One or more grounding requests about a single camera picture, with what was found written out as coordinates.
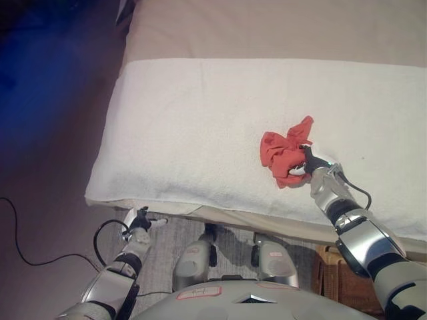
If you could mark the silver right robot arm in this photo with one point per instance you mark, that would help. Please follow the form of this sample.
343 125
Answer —
363 240

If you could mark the silver robot torso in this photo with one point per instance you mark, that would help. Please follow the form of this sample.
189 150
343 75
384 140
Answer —
233 305

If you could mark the woven brown basket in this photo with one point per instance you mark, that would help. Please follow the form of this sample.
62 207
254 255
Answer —
337 280

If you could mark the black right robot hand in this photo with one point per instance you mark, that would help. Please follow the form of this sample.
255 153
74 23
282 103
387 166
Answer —
315 163

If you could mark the silver left robot leg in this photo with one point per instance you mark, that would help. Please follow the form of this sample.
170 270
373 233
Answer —
193 260

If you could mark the beige duvet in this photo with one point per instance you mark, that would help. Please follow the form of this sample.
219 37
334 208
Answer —
267 30

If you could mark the grey rug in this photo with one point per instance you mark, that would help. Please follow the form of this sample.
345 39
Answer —
160 253

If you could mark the silver right robot leg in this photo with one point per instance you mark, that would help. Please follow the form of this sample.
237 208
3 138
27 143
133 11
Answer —
277 263

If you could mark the silver robot leg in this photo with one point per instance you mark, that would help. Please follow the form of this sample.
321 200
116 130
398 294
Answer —
277 263
193 260

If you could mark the white fleece blanket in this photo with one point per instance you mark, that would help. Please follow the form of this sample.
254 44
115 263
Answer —
207 133

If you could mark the cream bed sheet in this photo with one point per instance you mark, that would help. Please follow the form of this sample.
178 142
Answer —
166 207

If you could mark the red cloth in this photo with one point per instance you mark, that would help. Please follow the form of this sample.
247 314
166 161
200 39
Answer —
283 153

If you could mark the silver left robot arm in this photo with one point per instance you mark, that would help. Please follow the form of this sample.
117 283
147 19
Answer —
116 270

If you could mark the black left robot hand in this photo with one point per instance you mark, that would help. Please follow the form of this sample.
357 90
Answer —
140 220

